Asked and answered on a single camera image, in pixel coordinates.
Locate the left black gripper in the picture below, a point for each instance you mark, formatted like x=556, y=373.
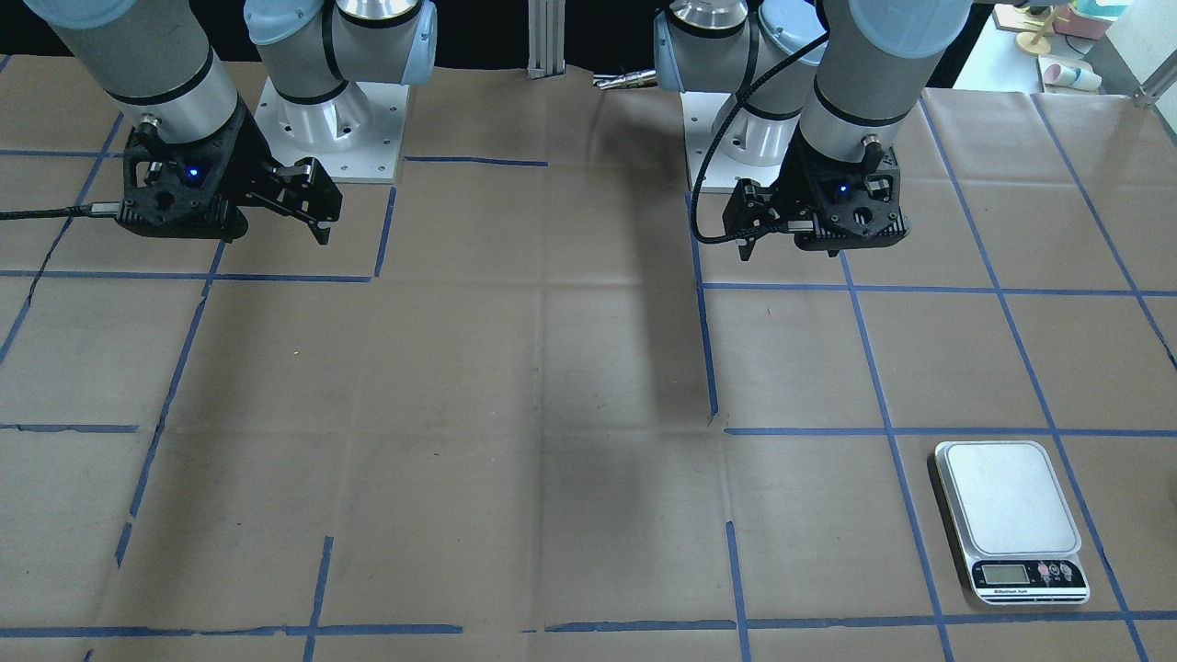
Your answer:
x=793, y=176

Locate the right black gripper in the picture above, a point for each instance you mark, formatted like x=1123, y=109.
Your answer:
x=246, y=154

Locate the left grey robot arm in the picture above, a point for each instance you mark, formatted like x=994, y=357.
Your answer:
x=817, y=88

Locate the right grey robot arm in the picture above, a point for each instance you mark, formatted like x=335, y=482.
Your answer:
x=155, y=61

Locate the white digital kitchen scale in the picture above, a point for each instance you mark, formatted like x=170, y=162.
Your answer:
x=1016, y=534

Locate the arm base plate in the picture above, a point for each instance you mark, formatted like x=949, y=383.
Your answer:
x=750, y=147
x=356, y=137

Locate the aluminium frame post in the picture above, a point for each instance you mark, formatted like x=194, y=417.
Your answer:
x=546, y=39

